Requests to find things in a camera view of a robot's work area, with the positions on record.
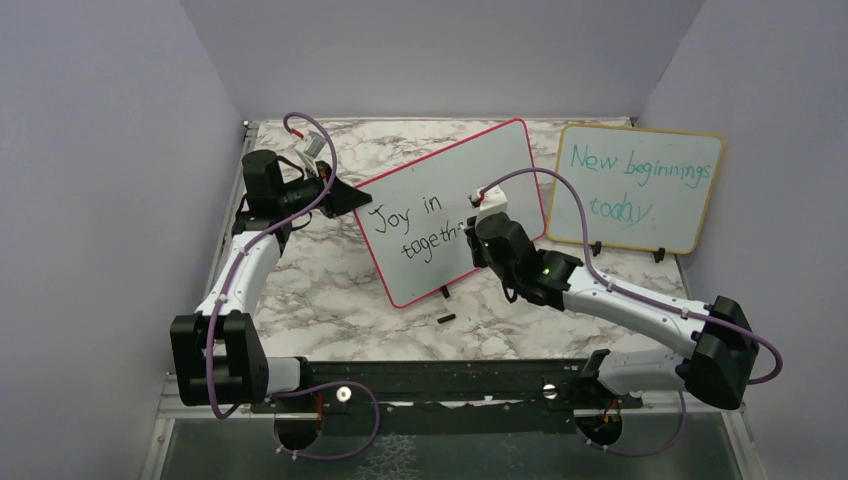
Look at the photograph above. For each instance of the yellow framed written whiteboard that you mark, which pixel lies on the yellow framed written whiteboard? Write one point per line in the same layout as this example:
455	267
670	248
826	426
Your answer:
633	188

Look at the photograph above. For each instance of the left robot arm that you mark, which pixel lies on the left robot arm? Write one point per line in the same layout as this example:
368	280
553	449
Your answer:
219	360

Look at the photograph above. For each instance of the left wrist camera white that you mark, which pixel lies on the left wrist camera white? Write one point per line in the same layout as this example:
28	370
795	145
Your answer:
306	149

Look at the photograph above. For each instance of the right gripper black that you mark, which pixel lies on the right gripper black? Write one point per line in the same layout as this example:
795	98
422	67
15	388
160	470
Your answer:
474	241

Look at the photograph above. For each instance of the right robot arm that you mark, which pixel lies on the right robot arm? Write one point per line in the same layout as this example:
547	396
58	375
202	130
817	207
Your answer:
705	349

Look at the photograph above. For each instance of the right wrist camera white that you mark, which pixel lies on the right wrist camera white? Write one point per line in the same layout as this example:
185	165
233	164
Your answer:
489	202

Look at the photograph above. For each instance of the red framed whiteboard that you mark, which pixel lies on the red framed whiteboard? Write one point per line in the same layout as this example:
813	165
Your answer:
413	227

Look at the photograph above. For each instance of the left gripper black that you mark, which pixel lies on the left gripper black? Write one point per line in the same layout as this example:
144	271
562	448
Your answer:
342	198

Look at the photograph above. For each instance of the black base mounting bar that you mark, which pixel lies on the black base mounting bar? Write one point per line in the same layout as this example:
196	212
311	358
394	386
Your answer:
456	397

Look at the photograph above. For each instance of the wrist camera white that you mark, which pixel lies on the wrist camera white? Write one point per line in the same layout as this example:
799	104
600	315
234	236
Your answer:
306	149
489	202

